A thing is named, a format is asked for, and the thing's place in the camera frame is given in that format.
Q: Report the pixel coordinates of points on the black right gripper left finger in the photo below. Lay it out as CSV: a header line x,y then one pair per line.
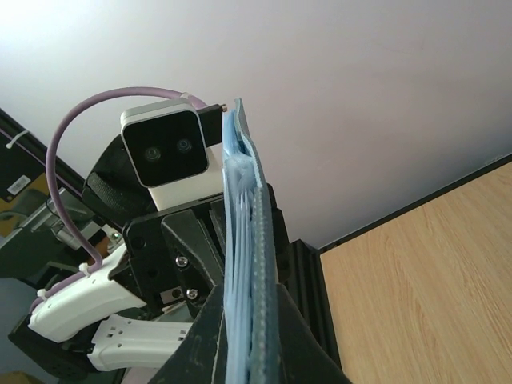
x,y
201,358

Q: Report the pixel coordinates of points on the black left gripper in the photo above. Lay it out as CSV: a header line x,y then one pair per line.
x,y
175,255

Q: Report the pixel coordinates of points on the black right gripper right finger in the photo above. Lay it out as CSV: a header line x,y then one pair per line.
x,y
302,360

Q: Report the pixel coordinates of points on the blue card holder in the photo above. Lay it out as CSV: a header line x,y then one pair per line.
x,y
250,279

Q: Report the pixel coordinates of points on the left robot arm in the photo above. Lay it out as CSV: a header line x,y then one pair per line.
x,y
108,320

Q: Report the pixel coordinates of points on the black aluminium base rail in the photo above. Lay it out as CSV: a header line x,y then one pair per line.
x,y
307,284

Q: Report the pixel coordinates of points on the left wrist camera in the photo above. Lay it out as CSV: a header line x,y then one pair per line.
x,y
166,144

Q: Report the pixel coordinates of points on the black frame post left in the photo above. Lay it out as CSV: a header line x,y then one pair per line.
x,y
24,187

